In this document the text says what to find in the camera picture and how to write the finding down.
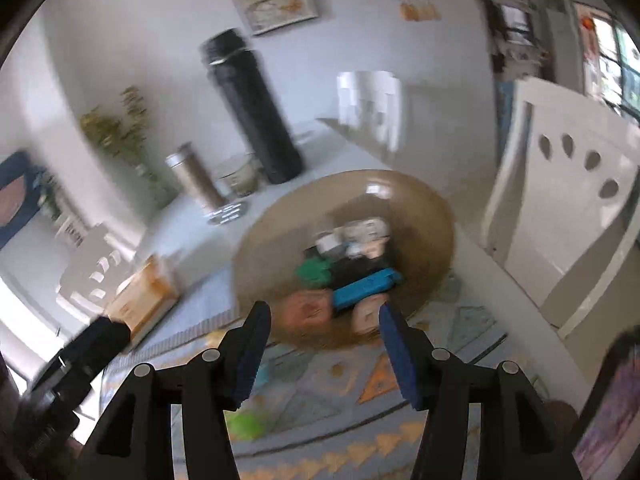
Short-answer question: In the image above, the dark green toy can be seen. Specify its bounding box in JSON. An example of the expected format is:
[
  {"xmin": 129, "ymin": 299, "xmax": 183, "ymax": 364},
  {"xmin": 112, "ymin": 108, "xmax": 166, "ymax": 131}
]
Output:
[{"xmin": 295, "ymin": 258, "xmax": 333, "ymax": 288}]

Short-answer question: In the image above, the wooden box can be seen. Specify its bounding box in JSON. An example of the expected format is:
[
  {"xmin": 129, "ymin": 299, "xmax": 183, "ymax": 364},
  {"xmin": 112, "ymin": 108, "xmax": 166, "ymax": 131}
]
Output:
[{"xmin": 107, "ymin": 255, "xmax": 180, "ymax": 343}]

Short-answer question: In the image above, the golden round bowl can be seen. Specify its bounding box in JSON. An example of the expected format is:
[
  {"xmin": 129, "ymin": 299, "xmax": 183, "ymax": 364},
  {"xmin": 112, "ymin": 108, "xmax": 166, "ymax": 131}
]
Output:
[{"xmin": 231, "ymin": 170, "xmax": 456, "ymax": 353}]

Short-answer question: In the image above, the purple patterned cloth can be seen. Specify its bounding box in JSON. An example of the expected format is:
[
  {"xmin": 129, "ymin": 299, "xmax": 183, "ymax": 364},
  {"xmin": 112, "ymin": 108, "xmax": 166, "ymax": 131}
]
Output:
[{"xmin": 572, "ymin": 327, "xmax": 640, "ymax": 480}]

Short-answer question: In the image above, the white chair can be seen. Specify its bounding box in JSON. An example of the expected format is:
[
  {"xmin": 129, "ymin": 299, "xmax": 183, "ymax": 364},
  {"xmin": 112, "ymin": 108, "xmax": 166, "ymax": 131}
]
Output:
[
  {"xmin": 59, "ymin": 225, "xmax": 138, "ymax": 321},
  {"xmin": 482, "ymin": 77, "xmax": 640, "ymax": 338},
  {"xmin": 336, "ymin": 71, "xmax": 401, "ymax": 153}
]

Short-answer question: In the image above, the patterned tablecloth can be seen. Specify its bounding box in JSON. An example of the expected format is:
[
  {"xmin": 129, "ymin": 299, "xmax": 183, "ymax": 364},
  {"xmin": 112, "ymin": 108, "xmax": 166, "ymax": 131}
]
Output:
[{"xmin": 100, "ymin": 270, "xmax": 541, "ymax": 480}]

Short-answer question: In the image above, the white cube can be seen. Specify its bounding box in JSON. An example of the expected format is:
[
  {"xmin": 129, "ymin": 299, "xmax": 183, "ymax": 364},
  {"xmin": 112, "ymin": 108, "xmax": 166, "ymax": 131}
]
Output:
[{"xmin": 316, "ymin": 231, "xmax": 346, "ymax": 256}]

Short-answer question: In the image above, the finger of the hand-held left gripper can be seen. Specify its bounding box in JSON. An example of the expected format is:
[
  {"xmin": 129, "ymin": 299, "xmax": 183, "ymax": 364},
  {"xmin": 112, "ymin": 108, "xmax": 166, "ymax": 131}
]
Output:
[{"xmin": 59, "ymin": 316, "xmax": 132, "ymax": 378}]

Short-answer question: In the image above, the orange box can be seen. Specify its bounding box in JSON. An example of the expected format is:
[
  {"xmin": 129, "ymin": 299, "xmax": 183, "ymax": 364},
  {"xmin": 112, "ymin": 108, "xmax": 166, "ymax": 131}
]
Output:
[{"xmin": 280, "ymin": 290, "xmax": 335, "ymax": 333}]

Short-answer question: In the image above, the orange wall decoration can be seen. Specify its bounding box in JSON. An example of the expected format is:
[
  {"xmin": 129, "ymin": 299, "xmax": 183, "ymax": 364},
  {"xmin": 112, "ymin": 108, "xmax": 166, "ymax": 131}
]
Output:
[{"xmin": 400, "ymin": 1, "xmax": 442, "ymax": 22}]

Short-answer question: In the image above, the blue wall art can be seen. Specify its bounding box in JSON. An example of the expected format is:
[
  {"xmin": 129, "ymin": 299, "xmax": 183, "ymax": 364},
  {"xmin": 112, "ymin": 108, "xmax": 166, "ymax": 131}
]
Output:
[{"xmin": 0, "ymin": 151, "xmax": 48, "ymax": 251}]

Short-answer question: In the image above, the blue rectangular box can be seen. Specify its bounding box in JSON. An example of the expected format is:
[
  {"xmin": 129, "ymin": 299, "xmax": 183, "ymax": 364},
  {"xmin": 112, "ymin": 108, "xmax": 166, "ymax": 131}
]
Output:
[{"xmin": 331, "ymin": 267, "xmax": 403, "ymax": 311}]

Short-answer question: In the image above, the black thermos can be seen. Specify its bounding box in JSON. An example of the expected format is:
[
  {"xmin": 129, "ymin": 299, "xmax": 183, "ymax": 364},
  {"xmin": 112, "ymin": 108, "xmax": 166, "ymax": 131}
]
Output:
[{"xmin": 199, "ymin": 28, "xmax": 305, "ymax": 185}]

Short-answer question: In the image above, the silver thermos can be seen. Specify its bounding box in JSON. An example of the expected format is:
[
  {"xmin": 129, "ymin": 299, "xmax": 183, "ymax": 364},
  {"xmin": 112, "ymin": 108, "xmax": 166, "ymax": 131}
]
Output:
[{"xmin": 165, "ymin": 142, "xmax": 228, "ymax": 216}]

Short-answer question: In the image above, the glass jar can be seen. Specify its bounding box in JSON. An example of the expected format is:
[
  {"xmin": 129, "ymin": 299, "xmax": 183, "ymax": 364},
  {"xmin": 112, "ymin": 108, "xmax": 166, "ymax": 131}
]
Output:
[{"xmin": 215, "ymin": 155, "xmax": 266, "ymax": 198}]

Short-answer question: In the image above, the pink block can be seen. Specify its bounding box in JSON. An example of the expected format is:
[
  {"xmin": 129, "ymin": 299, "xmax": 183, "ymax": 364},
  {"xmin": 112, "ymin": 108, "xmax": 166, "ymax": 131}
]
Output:
[{"xmin": 350, "ymin": 295, "xmax": 391, "ymax": 336}]

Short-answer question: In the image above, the dark framed window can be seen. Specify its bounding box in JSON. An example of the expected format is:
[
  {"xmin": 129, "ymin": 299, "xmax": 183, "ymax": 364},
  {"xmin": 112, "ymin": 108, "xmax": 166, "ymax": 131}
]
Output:
[{"xmin": 575, "ymin": 0, "xmax": 640, "ymax": 121}]

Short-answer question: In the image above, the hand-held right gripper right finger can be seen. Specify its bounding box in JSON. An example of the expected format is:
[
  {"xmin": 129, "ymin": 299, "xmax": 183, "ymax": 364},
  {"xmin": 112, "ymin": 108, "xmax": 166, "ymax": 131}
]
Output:
[{"xmin": 378, "ymin": 302, "xmax": 583, "ymax": 480}]

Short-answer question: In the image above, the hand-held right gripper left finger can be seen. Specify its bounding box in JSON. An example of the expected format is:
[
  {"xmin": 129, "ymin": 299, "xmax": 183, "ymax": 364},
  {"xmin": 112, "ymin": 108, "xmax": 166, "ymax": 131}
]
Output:
[{"xmin": 70, "ymin": 301, "xmax": 272, "ymax": 480}]

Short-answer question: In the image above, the plant in glass vase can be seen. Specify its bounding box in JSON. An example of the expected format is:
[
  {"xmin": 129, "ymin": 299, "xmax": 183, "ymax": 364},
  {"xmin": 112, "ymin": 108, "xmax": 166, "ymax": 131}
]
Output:
[{"xmin": 80, "ymin": 86, "xmax": 176, "ymax": 211}]

